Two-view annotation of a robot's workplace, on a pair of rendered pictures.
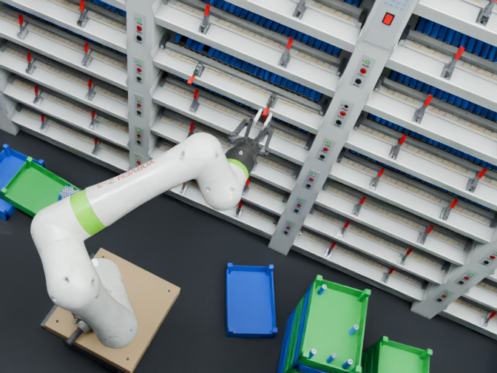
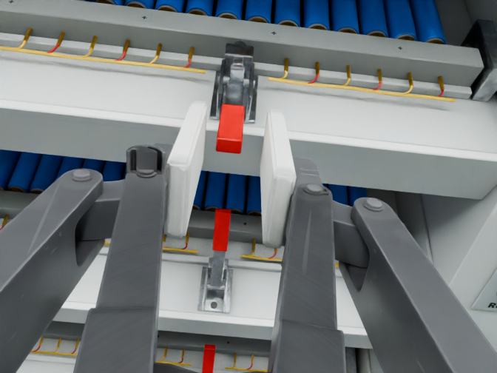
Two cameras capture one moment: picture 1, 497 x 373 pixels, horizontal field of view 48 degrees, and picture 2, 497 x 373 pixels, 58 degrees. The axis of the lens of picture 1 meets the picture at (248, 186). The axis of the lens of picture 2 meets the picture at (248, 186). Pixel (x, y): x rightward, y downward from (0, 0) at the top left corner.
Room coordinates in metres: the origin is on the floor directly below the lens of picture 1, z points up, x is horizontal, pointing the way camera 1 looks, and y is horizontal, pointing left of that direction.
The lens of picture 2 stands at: (1.01, 0.04, 1.01)
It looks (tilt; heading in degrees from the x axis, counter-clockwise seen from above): 37 degrees down; 349
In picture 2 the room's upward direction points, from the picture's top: 8 degrees clockwise
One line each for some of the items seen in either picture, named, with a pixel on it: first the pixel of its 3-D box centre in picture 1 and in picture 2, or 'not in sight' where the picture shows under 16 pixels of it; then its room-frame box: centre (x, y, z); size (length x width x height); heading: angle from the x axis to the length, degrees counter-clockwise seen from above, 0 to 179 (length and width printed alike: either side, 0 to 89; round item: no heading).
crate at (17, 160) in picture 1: (6, 181); not in sight; (1.13, 1.03, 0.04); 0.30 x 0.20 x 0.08; 173
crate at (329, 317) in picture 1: (335, 325); not in sight; (0.77, -0.43, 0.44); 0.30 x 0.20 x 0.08; 1
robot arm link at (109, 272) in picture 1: (102, 288); not in sight; (0.64, 0.36, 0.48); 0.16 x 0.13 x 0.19; 39
